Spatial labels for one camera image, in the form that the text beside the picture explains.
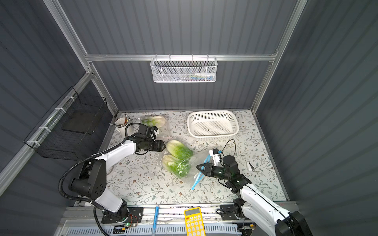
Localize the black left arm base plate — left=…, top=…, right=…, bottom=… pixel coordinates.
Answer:
left=101, top=207, right=144, bottom=224

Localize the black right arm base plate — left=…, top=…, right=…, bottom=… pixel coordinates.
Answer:
left=216, top=204, right=238, bottom=221

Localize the blue pen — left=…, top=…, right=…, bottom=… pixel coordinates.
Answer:
left=152, top=206, right=159, bottom=236

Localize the white perforated plastic basket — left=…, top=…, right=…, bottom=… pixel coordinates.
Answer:
left=187, top=110, right=239, bottom=139

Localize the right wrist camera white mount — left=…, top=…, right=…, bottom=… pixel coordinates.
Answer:
left=209, top=148, right=221, bottom=166

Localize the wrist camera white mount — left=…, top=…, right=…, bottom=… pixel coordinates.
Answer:
left=209, top=148, right=221, bottom=166
left=151, top=126, right=159, bottom=140

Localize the yellow calculator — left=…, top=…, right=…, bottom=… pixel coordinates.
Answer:
left=184, top=207, right=206, bottom=236

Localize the black wire mesh basket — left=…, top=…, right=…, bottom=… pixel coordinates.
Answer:
left=24, top=90, right=111, bottom=161

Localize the white wire wall basket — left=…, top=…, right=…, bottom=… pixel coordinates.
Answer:
left=150, top=58, right=218, bottom=83

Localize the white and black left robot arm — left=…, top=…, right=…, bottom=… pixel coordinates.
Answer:
left=58, top=123, right=166, bottom=222

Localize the chinese cabbage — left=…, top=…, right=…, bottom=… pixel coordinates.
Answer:
left=166, top=140, right=194, bottom=160
left=141, top=116, right=166, bottom=128
left=161, top=155, right=191, bottom=178

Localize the white cup pen holder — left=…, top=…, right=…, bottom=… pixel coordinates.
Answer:
left=110, top=117, right=130, bottom=137

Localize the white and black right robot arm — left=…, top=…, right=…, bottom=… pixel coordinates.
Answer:
left=196, top=155, right=312, bottom=236

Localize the white slotted cable duct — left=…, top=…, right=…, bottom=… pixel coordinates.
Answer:
left=64, top=223, right=246, bottom=236

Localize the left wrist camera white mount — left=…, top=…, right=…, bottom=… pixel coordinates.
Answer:
left=151, top=126, right=159, bottom=140

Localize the clear zip-top bag blue seal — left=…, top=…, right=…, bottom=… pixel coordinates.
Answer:
left=158, top=140, right=221, bottom=190

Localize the chinese cabbage in pink bag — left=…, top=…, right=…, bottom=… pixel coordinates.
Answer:
left=141, top=116, right=166, bottom=128

